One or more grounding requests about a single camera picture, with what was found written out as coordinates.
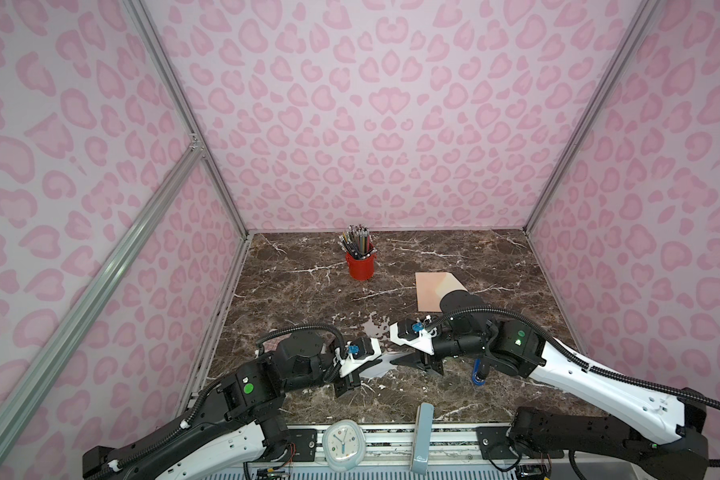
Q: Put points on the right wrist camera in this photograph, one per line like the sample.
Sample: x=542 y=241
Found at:
x=412 y=334

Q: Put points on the red pencil cup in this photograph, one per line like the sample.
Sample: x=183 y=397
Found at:
x=361 y=269

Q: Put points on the aluminium frame rail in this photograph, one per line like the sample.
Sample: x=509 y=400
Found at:
x=457 y=451

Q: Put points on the coloured pencils bunch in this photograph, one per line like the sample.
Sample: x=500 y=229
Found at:
x=357 y=242

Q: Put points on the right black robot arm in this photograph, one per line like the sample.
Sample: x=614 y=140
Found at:
x=658 y=428

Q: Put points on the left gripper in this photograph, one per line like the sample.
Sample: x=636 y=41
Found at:
x=349 y=382

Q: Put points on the blue stapler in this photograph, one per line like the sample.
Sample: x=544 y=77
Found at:
x=480 y=371

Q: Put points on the light blue phone stand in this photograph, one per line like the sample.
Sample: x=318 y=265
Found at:
x=420 y=447

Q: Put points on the white letter paper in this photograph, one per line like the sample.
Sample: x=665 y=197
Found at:
x=387 y=363

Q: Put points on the pink envelope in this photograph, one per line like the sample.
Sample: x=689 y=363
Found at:
x=432 y=287

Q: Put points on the white alarm clock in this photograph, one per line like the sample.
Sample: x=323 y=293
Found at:
x=344 y=445

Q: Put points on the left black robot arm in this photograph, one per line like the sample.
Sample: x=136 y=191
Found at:
x=237 y=418

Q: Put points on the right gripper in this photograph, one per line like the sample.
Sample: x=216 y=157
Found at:
x=428 y=361

